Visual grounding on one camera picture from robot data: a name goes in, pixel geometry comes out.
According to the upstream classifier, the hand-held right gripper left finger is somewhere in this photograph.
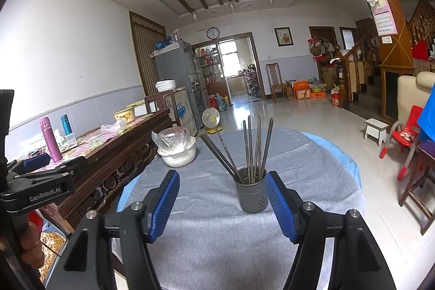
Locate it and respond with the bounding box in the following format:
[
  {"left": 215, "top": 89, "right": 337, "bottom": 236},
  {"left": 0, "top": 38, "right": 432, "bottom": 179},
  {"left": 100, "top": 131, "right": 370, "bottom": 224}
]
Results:
[{"left": 49, "top": 170, "right": 181, "bottom": 290}]

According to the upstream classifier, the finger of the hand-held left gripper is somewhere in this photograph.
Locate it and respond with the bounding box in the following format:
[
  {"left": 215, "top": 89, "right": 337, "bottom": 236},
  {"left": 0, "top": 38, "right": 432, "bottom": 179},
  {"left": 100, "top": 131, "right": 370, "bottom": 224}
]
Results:
[
  {"left": 7, "top": 157, "right": 88, "bottom": 182},
  {"left": 23, "top": 152, "right": 51, "bottom": 172}
]

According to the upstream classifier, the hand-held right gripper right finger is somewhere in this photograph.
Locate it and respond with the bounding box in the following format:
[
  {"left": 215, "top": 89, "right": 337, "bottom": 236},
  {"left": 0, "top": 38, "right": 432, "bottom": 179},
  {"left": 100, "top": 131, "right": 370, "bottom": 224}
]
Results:
[{"left": 265, "top": 171, "right": 398, "bottom": 290}]

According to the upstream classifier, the grey metal utensil holder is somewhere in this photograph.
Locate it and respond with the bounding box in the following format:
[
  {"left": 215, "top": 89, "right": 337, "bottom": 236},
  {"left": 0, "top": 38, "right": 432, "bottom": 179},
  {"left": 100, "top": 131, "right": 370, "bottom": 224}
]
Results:
[{"left": 235, "top": 168, "right": 271, "bottom": 214}]

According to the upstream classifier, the bundle of grey chopsticks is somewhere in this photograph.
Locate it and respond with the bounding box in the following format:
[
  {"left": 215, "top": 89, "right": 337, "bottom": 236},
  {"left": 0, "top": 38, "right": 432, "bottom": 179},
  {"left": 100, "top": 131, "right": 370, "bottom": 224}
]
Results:
[{"left": 200, "top": 116, "right": 274, "bottom": 185}]

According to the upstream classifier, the person's left hand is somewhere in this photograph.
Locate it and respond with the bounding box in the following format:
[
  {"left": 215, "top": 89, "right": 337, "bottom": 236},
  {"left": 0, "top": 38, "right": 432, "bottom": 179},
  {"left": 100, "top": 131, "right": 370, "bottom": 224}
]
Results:
[{"left": 20, "top": 221, "right": 44, "bottom": 265}]

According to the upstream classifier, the red box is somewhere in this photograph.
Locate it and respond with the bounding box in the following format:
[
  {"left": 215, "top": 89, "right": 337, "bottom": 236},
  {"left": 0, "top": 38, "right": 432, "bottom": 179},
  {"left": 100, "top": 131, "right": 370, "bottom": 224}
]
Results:
[{"left": 28, "top": 208, "right": 51, "bottom": 233}]

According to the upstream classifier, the purple thermos bottle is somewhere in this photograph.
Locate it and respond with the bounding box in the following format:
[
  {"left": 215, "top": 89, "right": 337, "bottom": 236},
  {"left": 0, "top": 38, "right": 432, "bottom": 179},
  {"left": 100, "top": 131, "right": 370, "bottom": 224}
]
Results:
[{"left": 38, "top": 117, "right": 63, "bottom": 162}]

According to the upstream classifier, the patterned sideboard mat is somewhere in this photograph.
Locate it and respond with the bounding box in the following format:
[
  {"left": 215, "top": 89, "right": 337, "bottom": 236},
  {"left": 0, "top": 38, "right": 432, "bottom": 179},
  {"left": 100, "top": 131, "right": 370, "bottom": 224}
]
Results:
[{"left": 20, "top": 113, "right": 153, "bottom": 171}]

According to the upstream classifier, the carved wooden sideboard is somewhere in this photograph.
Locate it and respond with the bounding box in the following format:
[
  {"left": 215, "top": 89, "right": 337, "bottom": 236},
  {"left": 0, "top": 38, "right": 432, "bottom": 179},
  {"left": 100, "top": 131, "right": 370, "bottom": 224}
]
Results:
[{"left": 10, "top": 108, "right": 177, "bottom": 236}]

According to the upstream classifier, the round table with grey cloth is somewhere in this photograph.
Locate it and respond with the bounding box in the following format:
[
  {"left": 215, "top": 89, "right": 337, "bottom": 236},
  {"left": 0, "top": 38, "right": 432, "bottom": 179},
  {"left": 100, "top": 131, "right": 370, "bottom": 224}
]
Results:
[{"left": 111, "top": 127, "right": 367, "bottom": 290}]

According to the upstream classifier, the golden speckled cloth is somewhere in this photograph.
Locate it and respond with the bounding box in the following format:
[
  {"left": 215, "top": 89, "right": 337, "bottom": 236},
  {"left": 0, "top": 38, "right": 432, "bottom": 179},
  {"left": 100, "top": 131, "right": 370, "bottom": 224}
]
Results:
[{"left": 40, "top": 232, "right": 69, "bottom": 280}]

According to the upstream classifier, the crumpled clear plastic bag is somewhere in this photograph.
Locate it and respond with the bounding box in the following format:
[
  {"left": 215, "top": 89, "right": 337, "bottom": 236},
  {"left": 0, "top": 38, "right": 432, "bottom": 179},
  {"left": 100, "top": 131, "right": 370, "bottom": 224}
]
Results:
[{"left": 100, "top": 122, "right": 121, "bottom": 135}]

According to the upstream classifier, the blue table cover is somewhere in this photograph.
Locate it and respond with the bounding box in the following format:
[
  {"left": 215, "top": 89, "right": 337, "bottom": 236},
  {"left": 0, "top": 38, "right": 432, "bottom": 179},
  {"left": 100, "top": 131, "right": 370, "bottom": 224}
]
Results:
[{"left": 116, "top": 132, "right": 361, "bottom": 214}]

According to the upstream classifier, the white freezer with blue print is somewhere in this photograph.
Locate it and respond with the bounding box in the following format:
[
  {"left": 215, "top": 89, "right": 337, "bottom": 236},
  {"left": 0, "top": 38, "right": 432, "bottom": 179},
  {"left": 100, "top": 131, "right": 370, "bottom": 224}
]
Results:
[{"left": 172, "top": 88, "right": 199, "bottom": 138}]

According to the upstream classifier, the dark wooden chair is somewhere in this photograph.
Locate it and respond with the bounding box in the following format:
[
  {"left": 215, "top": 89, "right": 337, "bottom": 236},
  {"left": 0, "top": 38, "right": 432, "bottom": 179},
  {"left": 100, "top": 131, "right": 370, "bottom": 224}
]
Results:
[{"left": 144, "top": 89, "right": 181, "bottom": 127}]

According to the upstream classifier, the orange carton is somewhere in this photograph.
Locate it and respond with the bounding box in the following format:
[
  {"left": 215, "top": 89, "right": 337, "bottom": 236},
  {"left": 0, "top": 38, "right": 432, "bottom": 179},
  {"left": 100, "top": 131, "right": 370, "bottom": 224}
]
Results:
[{"left": 293, "top": 81, "right": 311, "bottom": 100}]

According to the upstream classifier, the brown wooden chair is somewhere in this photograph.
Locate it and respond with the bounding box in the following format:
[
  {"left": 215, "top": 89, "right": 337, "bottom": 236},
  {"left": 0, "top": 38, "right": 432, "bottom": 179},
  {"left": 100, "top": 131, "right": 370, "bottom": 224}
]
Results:
[{"left": 266, "top": 63, "right": 289, "bottom": 102}]

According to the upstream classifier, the small white stool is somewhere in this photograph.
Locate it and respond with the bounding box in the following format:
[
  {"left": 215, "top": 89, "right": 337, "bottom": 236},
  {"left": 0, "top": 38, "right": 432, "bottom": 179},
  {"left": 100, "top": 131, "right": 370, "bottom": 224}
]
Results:
[{"left": 364, "top": 118, "right": 389, "bottom": 146}]

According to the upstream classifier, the grey refrigerator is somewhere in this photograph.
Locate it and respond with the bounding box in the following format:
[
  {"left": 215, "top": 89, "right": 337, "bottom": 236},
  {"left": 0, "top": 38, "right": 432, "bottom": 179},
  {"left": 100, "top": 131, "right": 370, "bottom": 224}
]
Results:
[{"left": 151, "top": 40, "right": 209, "bottom": 114}]

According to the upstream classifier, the brown curtained door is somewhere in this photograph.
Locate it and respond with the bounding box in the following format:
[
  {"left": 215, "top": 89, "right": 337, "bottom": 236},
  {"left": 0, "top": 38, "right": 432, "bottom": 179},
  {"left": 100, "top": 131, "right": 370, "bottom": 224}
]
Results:
[{"left": 129, "top": 11, "right": 167, "bottom": 97}]

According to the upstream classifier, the dark wooden stool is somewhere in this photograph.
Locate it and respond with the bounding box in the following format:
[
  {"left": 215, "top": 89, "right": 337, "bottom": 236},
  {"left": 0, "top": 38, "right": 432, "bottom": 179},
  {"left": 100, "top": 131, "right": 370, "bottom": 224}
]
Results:
[{"left": 399, "top": 141, "right": 435, "bottom": 236}]

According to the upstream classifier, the red child chair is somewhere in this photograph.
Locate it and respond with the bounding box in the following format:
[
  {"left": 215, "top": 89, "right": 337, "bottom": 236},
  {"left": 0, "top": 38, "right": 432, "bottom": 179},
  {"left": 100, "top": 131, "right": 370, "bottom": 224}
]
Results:
[{"left": 380, "top": 105, "right": 425, "bottom": 181}]

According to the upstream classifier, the shelf with bottles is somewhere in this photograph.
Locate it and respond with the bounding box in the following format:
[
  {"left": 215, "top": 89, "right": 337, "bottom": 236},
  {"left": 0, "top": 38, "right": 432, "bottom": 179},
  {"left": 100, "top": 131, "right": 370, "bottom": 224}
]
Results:
[{"left": 194, "top": 45, "right": 226, "bottom": 95}]

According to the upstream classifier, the wooden stair railing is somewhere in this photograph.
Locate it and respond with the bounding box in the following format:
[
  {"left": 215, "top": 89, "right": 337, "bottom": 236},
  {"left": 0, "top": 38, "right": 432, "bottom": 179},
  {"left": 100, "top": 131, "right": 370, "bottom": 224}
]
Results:
[{"left": 331, "top": 28, "right": 379, "bottom": 107}]

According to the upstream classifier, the blue garment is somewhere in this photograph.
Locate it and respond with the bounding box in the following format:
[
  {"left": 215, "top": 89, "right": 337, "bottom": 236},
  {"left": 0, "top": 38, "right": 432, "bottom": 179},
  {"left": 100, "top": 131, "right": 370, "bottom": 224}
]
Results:
[{"left": 417, "top": 103, "right": 435, "bottom": 143}]

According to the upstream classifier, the framed flower picture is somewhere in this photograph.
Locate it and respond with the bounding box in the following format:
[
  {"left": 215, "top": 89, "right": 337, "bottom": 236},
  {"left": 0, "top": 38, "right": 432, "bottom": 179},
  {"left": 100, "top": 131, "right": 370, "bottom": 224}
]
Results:
[{"left": 274, "top": 27, "right": 294, "bottom": 47}]

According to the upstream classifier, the cream armchair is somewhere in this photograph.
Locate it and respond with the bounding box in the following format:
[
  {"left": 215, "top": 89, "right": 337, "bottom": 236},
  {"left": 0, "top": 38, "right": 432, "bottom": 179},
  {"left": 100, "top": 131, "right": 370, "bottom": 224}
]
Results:
[{"left": 397, "top": 71, "right": 435, "bottom": 131}]

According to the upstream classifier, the pink wall calendar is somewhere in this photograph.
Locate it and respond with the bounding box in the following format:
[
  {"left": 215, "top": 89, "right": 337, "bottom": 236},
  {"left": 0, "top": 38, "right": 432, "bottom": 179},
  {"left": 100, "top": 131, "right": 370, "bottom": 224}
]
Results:
[{"left": 369, "top": 0, "right": 398, "bottom": 36}]

